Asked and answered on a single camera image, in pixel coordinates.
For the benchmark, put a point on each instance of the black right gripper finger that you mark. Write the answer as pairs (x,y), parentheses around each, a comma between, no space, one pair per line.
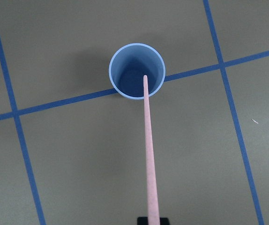
(144,221)

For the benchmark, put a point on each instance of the pink chopstick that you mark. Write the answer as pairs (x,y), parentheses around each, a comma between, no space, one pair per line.
(152,198)

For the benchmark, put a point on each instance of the blue plastic cup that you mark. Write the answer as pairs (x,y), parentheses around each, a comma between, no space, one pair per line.
(130,64)

